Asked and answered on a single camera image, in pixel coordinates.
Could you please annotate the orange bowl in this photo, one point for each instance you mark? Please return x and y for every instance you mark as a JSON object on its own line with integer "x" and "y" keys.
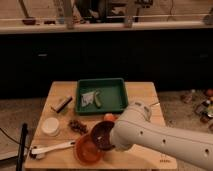
{"x": 85, "y": 151}

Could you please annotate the metal fork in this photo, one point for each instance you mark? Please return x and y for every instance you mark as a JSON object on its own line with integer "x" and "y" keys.
{"x": 154, "y": 104}

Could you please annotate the white round lid container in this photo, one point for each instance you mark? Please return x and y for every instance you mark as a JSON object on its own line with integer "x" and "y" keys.
{"x": 50, "y": 126}

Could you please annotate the green plastic tray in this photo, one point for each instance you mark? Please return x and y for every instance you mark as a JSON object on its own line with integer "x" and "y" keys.
{"x": 113, "y": 96}

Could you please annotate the dark purple bowl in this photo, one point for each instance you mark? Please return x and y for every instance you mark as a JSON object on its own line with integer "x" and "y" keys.
{"x": 100, "y": 135}

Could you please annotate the dark rectangular block eraser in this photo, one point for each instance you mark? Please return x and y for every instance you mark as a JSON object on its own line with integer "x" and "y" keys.
{"x": 57, "y": 108}

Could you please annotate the orange fruit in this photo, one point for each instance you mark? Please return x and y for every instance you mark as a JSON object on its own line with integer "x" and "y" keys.
{"x": 109, "y": 117}

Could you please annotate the black stand pole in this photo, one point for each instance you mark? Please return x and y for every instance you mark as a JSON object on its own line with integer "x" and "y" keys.
{"x": 22, "y": 147}

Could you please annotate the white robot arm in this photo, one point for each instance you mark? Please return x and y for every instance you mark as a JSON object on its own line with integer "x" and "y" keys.
{"x": 134, "y": 127}

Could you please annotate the wooden folding table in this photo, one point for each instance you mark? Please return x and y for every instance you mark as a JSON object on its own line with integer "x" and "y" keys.
{"x": 137, "y": 158}

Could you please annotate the brown grape cluster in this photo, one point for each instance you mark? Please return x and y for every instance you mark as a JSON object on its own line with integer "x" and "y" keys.
{"x": 77, "y": 126}

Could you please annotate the green pepper piece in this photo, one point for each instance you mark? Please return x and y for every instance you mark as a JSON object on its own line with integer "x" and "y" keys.
{"x": 97, "y": 100}

